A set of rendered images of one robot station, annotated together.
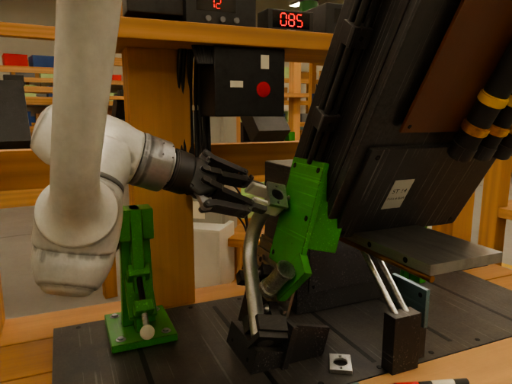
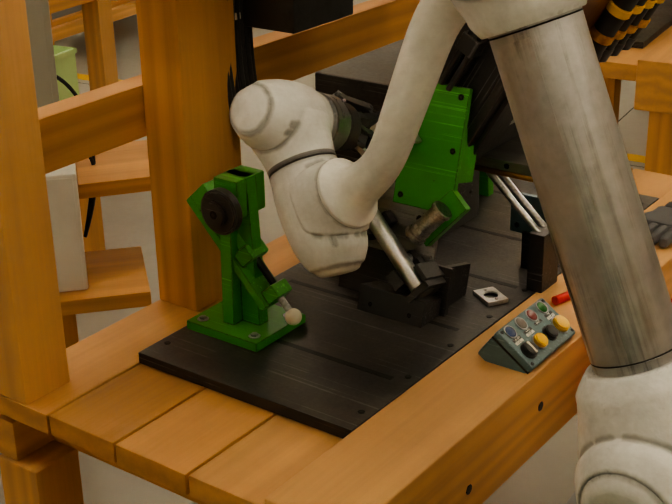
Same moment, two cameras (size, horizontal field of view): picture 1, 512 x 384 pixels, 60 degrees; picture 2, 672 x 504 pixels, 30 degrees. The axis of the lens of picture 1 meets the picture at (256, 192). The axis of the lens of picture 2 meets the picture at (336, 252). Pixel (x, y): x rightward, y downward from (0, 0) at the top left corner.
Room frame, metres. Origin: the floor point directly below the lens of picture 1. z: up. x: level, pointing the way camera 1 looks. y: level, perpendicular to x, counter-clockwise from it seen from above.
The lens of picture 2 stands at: (-0.81, 1.05, 1.84)
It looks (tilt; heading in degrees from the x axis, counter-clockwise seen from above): 24 degrees down; 330
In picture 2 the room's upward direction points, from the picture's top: 1 degrees counter-clockwise
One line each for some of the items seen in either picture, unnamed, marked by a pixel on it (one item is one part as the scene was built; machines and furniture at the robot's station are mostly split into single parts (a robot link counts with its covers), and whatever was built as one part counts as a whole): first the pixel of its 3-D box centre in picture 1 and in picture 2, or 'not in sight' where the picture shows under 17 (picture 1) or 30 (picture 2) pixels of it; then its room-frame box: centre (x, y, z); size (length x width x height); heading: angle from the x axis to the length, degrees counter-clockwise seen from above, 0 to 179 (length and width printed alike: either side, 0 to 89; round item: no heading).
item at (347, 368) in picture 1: (340, 363); (490, 296); (0.75, -0.16, 0.90); 0.06 x 0.04 x 0.01; 172
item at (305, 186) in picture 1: (311, 212); (441, 141); (0.83, -0.11, 1.17); 0.13 x 0.12 x 0.20; 114
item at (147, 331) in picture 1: (145, 321); (286, 306); (0.80, 0.21, 0.96); 0.06 x 0.03 x 0.06; 24
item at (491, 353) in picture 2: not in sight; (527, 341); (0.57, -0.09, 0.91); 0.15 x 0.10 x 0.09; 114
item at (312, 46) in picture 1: (273, 46); not in sight; (1.16, -0.05, 1.52); 0.90 x 0.25 x 0.04; 114
